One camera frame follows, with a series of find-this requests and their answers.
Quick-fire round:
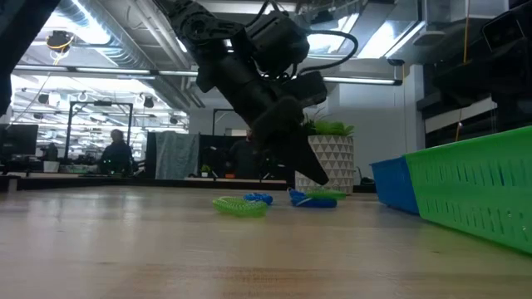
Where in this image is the green spring keychain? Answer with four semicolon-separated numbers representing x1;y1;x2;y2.
304;188;347;201
212;195;268;218

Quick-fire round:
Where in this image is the white triangle-pattern planter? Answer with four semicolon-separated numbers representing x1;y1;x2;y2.
293;135;355;196

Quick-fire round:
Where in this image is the green slotted plastic basket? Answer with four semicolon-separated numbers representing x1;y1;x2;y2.
404;125;532;255

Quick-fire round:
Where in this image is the long dark desk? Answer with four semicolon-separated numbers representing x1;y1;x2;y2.
0;172;296;193

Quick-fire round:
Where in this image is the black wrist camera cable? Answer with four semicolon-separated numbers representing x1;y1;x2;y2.
290;28;360;78

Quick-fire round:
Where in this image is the long ceiling light bar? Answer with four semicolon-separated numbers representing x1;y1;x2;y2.
10;64;403;87

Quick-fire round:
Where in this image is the black computer monitor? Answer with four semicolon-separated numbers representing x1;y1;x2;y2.
0;123;40;162

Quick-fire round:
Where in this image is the yellow black cable reel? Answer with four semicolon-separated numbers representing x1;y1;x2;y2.
45;29;76;54

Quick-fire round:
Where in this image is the black object beside planter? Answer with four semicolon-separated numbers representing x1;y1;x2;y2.
355;165;377;186

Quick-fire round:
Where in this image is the black partition screen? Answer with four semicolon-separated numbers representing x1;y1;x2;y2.
198;134;298;182

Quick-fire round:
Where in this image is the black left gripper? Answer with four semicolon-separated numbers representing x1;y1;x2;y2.
207;31;331;187

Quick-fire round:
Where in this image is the green leafy plant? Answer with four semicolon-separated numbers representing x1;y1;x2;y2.
301;106;357;138

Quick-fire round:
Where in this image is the white ledge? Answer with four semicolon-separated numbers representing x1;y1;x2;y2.
423;98;498;135

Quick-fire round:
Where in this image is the blue plastic basket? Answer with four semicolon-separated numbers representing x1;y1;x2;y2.
369;155;421;216

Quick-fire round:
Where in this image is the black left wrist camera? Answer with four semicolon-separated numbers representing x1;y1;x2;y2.
244;10;311;80

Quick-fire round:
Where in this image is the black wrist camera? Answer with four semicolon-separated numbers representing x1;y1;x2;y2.
244;10;311;80
481;11;525;53

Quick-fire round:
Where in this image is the person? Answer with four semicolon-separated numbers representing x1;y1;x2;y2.
227;129;262;180
98;128;135;176

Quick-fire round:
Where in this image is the silver corrugated ceiling duct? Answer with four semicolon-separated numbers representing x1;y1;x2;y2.
57;0;150;70

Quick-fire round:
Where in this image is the grey hanging cloth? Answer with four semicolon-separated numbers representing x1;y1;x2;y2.
154;130;201;181

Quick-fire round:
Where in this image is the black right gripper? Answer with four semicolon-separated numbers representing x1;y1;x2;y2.
431;51;532;109

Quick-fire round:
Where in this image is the black camera frame rig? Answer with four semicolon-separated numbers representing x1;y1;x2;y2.
212;107;238;137
65;100;135;161

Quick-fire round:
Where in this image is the yellow hanging cord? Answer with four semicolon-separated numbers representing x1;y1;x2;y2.
454;0;471;143

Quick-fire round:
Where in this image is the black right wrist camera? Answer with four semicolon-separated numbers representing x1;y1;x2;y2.
481;11;525;53

